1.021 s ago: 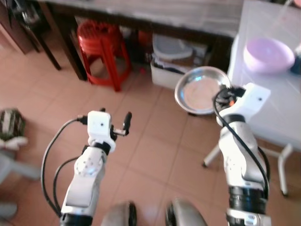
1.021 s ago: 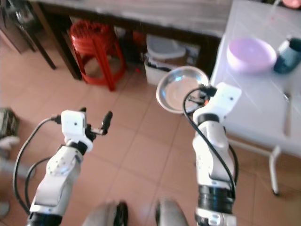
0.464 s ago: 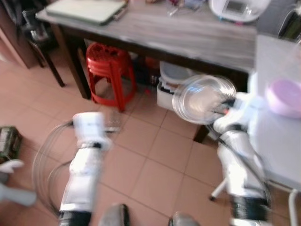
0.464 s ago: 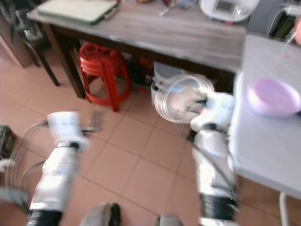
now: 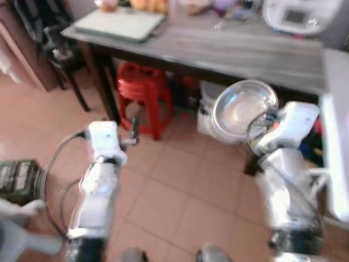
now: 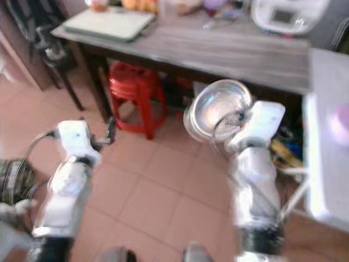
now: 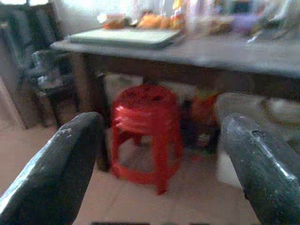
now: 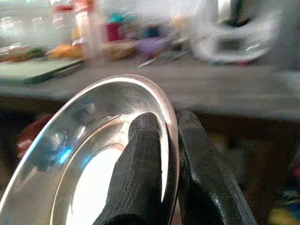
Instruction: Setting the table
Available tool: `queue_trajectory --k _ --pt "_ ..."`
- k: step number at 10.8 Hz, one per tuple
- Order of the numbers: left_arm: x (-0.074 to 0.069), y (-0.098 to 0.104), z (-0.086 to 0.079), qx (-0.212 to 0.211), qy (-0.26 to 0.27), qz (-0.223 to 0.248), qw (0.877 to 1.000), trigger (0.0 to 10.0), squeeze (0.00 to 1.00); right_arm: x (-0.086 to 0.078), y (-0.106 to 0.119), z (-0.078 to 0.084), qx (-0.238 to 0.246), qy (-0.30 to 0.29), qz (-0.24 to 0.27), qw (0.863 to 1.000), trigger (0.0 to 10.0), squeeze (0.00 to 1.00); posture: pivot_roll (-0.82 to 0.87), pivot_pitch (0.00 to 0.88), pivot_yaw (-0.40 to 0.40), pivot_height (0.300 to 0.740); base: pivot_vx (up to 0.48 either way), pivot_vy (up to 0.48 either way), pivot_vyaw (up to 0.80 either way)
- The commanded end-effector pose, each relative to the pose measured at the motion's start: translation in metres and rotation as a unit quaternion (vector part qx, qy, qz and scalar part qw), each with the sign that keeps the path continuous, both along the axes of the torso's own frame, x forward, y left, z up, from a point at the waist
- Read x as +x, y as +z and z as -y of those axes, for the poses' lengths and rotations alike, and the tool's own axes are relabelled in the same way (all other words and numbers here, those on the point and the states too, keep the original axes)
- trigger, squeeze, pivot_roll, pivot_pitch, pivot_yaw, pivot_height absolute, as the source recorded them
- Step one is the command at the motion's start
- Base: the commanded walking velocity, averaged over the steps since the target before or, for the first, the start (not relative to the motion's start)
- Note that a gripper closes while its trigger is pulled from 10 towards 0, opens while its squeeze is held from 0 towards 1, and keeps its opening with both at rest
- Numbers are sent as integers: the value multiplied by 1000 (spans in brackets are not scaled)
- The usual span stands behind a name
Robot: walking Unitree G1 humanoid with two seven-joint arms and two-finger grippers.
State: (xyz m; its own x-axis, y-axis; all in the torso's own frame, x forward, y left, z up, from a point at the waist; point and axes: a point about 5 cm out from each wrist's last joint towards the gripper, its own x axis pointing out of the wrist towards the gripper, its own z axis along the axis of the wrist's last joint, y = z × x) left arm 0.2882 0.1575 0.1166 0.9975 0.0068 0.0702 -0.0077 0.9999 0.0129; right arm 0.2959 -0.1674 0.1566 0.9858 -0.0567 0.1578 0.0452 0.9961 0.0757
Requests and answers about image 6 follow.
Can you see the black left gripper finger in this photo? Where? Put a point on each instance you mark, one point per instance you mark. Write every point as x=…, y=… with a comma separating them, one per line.
x=112, y=126

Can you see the small shiny steel bowl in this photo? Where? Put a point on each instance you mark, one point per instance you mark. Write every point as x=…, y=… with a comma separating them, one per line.
x=212, y=106

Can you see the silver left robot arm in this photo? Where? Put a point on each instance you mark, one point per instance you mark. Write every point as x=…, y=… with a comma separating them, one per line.
x=65, y=202

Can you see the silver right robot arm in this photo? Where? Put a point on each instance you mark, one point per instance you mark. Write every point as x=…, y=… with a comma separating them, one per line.
x=256, y=191

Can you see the red plastic stool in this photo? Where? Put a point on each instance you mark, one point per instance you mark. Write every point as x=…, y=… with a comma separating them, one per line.
x=136, y=87

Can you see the black wooden chair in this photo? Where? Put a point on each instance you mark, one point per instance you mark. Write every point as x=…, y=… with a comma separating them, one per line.
x=65, y=76

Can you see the grey wooden dining table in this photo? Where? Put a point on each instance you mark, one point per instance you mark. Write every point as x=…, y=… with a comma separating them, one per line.
x=218, y=54

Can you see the white tall appliance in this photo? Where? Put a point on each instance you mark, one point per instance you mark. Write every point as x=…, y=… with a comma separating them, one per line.
x=327, y=142

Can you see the black printed cardboard box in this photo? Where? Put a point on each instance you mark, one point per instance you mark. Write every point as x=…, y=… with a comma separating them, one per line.
x=15, y=180

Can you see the pale green table mat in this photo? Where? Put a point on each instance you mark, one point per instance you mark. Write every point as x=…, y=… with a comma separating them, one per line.
x=108, y=24

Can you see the black grey handheld device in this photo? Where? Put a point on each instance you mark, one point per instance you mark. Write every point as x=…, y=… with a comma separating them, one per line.
x=49, y=43

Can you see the brown wooden cabinet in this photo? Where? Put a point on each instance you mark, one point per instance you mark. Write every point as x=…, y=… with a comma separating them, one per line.
x=16, y=65

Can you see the grey left robot knee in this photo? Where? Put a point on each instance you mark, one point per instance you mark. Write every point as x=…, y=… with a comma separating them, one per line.
x=114, y=254

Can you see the grey robot knee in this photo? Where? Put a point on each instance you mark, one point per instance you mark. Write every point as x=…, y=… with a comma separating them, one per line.
x=114, y=254
x=197, y=252

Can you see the white rice cooker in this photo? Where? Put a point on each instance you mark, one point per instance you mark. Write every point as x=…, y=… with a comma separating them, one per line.
x=289, y=15

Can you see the small orange cup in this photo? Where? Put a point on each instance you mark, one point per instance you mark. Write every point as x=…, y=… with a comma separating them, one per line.
x=98, y=5

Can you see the pile of oranges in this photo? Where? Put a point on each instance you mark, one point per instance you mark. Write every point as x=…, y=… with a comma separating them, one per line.
x=139, y=4

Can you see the grey right robot knee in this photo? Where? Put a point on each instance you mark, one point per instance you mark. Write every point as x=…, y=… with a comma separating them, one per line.
x=197, y=252

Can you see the black backpack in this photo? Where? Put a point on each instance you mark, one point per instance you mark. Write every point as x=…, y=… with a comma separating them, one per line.
x=27, y=16

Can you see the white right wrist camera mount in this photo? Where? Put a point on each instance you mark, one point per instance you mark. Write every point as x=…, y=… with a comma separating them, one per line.
x=262, y=123

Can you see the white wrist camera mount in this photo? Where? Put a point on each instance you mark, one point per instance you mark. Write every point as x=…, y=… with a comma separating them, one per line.
x=77, y=142
x=262, y=123

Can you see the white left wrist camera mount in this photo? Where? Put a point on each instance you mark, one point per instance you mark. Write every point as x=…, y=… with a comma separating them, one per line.
x=77, y=142

